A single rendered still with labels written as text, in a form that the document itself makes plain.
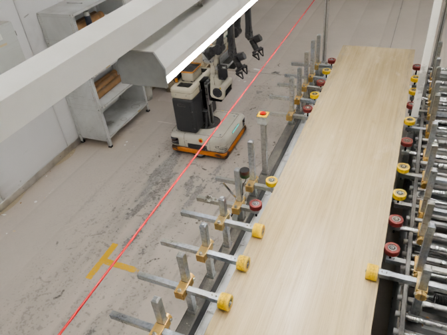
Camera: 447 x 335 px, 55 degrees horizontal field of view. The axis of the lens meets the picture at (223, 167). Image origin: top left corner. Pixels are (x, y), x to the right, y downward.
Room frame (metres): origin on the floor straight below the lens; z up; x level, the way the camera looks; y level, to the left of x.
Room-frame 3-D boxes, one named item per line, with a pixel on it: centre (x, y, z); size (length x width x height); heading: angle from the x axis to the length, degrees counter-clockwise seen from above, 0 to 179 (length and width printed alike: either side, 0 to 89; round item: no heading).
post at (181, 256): (1.40, 0.25, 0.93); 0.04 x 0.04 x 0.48; 63
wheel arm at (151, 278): (1.37, 0.28, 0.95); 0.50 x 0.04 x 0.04; 63
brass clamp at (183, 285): (1.38, 0.26, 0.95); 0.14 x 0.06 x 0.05; 153
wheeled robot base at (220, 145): (4.09, 0.12, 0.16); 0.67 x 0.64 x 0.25; 63
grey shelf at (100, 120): (4.72, 1.28, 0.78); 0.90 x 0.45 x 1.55; 153
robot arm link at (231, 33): (3.69, -0.20, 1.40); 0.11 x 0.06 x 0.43; 153
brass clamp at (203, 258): (1.60, 0.15, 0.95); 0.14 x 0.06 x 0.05; 153
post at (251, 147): (2.30, -0.19, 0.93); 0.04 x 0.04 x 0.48; 63
